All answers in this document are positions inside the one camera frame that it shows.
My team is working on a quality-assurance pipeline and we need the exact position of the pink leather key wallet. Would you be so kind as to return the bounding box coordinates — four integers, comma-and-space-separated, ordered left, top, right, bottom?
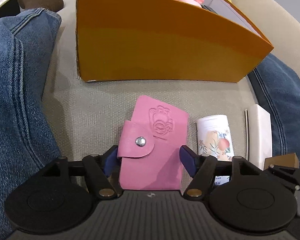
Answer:
117, 95, 189, 191

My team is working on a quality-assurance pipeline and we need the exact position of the black rectangular box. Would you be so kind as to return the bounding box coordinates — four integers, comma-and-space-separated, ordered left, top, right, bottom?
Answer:
201, 4, 217, 14

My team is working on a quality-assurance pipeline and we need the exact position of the white floral tube bottle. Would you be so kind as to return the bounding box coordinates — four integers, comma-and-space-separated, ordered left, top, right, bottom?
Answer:
195, 114, 235, 188

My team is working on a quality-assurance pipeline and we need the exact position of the small brown cardboard box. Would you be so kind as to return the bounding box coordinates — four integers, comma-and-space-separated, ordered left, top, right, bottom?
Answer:
264, 153, 300, 170

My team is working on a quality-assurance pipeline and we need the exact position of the white rectangular box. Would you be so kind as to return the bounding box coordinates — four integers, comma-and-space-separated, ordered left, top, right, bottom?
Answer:
245, 104, 273, 170

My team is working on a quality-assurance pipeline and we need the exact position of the person's left denim leg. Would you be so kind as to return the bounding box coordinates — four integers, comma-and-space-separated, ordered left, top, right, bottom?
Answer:
0, 8, 62, 239

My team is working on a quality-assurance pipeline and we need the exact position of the person's denim leg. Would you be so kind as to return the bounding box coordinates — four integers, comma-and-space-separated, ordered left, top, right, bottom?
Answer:
0, 8, 62, 239
248, 54, 300, 161

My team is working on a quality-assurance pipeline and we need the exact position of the person's right denim leg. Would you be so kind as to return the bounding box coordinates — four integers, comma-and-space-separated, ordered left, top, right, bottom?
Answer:
248, 54, 300, 161

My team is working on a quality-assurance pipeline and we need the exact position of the orange cardboard storage box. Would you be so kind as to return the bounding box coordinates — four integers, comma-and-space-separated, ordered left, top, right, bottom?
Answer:
76, 0, 273, 82

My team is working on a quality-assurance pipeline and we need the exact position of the brown socked foot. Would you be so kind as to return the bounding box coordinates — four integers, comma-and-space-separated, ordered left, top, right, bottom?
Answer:
18, 0, 64, 12

